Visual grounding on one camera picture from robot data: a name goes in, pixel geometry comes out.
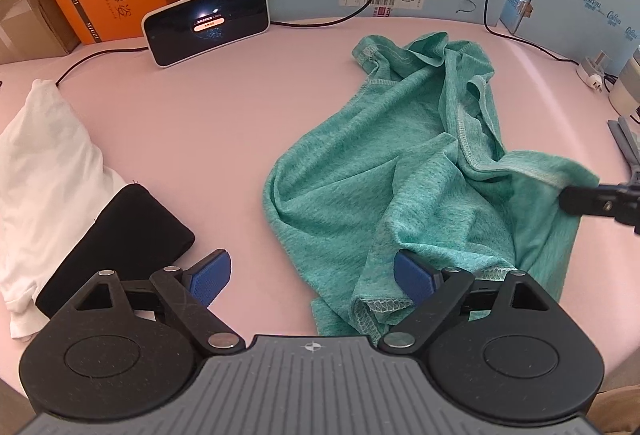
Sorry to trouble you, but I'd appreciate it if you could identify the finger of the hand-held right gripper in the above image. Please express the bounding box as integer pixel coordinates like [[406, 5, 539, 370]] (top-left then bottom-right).
[[558, 182, 640, 237]]

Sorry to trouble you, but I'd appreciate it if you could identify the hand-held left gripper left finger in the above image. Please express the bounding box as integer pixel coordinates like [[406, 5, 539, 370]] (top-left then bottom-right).
[[75, 249, 247, 359]]

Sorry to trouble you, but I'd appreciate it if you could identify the white garment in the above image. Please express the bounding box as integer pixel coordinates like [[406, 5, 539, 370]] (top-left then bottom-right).
[[0, 78, 132, 342]]

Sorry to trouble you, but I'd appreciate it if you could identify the green t-shirt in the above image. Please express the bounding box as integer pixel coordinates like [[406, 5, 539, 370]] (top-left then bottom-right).
[[262, 31, 602, 339]]

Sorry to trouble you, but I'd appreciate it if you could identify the white plug-in adapter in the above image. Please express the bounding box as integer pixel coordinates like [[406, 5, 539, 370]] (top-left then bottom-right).
[[575, 50, 619, 92]]

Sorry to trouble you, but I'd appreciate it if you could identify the smartphone in white case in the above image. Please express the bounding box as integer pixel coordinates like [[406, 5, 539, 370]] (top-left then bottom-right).
[[140, 0, 273, 68]]

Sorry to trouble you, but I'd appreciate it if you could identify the white and grey tumbler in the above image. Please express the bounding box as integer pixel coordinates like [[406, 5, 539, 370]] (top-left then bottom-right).
[[608, 45, 640, 114]]

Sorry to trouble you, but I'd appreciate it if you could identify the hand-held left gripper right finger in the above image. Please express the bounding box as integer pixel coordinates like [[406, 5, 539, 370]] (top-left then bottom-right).
[[377, 249, 552, 359]]

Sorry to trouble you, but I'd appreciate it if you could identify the person's beige clothing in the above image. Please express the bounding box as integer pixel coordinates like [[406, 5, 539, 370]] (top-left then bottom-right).
[[589, 384, 640, 435]]

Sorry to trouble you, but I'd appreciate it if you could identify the black cloth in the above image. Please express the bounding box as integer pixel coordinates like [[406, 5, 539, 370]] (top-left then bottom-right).
[[35, 184, 196, 320]]

